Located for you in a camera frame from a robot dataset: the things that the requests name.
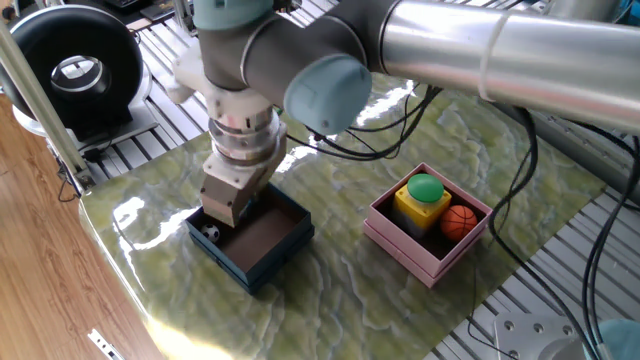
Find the green marble pattern mat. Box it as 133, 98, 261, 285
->
78, 74, 609, 360

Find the grey aluminium rail beam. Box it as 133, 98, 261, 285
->
492, 102, 640, 206

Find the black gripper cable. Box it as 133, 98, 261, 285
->
284, 84, 444, 162

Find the dark blue cardboard box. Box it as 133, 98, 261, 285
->
185, 182, 316, 296

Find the white wrist adapter block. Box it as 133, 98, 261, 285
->
164, 44, 274, 124

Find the small toy soccer ball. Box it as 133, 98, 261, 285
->
200, 223, 222, 244

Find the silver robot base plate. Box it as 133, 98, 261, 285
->
493, 310, 586, 360

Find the aluminium frame post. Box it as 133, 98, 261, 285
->
0, 17, 97, 194

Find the thin black cable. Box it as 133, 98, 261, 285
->
464, 259, 516, 360
55, 164, 84, 204

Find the thick black cable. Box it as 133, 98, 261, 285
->
487, 107, 601, 360

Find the orange toy basketball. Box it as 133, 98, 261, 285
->
439, 204, 479, 243

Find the silver Schunk gripper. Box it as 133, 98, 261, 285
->
199, 124, 289, 229

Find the pink cardboard box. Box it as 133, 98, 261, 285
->
361, 161, 494, 290

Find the black ring shaped device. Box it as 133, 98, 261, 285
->
0, 3, 160, 151

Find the yellow push button green cap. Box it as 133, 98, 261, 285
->
391, 173, 453, 239

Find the aluminium bracket post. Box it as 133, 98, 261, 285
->
172, 0, 197, 37

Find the white grey device housing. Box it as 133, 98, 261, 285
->
544, 0, 621, 24

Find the white metal floor bracket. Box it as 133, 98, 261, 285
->
87, 328, 126, 360

